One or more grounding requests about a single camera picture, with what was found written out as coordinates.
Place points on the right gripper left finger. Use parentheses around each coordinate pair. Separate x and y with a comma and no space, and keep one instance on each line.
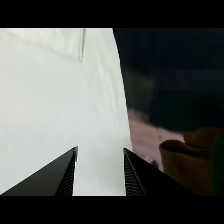
(53,180)

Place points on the brown garment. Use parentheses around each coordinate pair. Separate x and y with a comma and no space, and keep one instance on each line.
(186,163)

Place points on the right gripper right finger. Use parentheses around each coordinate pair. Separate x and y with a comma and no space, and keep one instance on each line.
(146,181)

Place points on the white shirt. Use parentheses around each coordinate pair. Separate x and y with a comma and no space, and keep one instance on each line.
(60,100)

